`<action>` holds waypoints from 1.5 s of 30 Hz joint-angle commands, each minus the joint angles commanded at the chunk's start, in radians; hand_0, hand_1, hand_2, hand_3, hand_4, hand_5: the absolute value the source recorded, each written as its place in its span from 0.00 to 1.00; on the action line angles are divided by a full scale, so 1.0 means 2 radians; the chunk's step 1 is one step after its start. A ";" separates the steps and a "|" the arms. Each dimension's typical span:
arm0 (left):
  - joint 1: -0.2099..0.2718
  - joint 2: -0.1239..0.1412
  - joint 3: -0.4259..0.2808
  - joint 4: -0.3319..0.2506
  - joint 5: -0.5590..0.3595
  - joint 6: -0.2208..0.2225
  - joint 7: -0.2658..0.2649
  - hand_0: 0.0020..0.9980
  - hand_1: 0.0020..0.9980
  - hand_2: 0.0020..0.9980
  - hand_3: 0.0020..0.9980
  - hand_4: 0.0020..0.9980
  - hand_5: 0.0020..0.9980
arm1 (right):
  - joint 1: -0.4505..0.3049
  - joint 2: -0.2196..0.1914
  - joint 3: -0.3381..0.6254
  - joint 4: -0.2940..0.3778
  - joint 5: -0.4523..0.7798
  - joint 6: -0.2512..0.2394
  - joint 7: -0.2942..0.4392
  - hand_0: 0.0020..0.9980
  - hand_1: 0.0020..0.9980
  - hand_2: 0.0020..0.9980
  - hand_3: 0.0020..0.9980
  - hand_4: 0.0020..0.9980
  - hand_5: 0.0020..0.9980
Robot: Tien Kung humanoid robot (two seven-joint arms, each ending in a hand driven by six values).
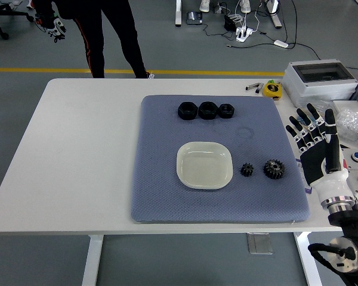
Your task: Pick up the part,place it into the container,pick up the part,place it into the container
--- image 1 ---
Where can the small black gear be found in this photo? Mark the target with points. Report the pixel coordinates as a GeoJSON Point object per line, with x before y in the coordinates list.
{"type": "Point", "coordinates": [247, 169]}

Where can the white table leg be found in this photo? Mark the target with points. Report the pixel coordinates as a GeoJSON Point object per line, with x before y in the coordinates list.
{"type": "Point", "coordinates": [305, 253]}
{"type": "Point", "coordinates": [92, 262]}

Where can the black desk controller device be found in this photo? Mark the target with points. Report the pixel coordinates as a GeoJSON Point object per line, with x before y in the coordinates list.
{"type": "Point", "coordinates": [194, 18]}

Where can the white desk leg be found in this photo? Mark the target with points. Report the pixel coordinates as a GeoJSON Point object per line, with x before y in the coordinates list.
{"type": "Point", "coordinates": [178, 13]}
{"type": "Point", "coordinates": [275, 16]}

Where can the blue-grey textured mat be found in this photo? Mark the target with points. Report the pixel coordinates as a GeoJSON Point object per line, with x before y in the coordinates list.
{"type": "Point", "coordinates": [155, 167]}

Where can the metal floor plate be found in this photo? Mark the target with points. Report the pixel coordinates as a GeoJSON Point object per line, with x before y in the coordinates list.
{"type": "Point", "coordinates": [259, 243]}

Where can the black charger box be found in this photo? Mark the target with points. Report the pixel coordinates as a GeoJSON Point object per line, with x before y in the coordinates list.
{"type": "Point", "coordinates": [229, 22]}

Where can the white power strip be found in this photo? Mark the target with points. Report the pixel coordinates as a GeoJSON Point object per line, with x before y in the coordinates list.
{"type": "Point", "coordinates": [244, 33]}

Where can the white square dish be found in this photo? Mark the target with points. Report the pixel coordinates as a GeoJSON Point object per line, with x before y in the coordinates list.
{"type": "Point", "coordinates": [204, 167]}

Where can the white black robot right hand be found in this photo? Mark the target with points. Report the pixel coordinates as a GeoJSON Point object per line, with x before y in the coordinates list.
{"type": "Point", "coordinates": [316, 167]}

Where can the grey electrical enclosure box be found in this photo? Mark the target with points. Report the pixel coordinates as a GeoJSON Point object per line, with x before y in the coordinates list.
{"type": "Point", "coordinates": [319, 86]}

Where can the large black hex nut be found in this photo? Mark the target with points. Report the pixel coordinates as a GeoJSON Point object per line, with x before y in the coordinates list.
{"type": "Point", "coordinates": [187, 111]}
{"type": "Point", "coordinates": [208, 110]}

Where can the person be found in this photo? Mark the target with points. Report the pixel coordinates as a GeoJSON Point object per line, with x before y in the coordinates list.
{"type": "Point", "coordinates": [113, 29]}

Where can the yellow tape measure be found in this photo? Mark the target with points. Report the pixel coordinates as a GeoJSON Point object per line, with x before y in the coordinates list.
{"type": "Point", "coordinates": [272, 89]}

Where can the purple white label sheet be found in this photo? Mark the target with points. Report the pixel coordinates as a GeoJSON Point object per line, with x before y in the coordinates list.
{"type": "Point", "coordinates": [305, 184]}

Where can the bag of clear plastic parts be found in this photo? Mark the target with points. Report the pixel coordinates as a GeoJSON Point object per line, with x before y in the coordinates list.
{"type": "Point", "coordinates": [353, 128]}

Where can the small dark marker pen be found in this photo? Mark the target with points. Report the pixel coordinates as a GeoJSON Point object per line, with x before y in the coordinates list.
{"type": "Point", "coordinates": [258, 89]}

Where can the white power adapter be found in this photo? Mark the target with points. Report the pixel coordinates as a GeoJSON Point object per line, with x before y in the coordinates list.
{"type": "Point", "coordinates": [281, 43]}

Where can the white shoe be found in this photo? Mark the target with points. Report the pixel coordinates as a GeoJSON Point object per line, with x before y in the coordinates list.
{"type": "Point", "coordinates": [245, 6]}
{"type": "Point", "coordinates": [204, 5]}

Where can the person's gloved hand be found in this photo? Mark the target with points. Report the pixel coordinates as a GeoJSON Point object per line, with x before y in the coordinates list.
{"type": "Point", "coordinates": [56, 28]}

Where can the large black gear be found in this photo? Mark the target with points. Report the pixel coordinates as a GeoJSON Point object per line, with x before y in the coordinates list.
{"type": "Point", "coordinates": [273, 169]}

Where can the small black hex nut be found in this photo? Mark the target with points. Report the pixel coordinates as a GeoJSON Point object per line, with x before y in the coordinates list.
{"type": "Point", "coordinates": [226, 111]}

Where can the flat white box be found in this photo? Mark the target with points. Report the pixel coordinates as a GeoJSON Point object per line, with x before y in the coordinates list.
{"type": "Point", "coordinates": [349, 105]}

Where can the bag of blue resistors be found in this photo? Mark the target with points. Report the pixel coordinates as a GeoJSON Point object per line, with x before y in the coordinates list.
{"type": "Point", "coordinates": [320, 105]}

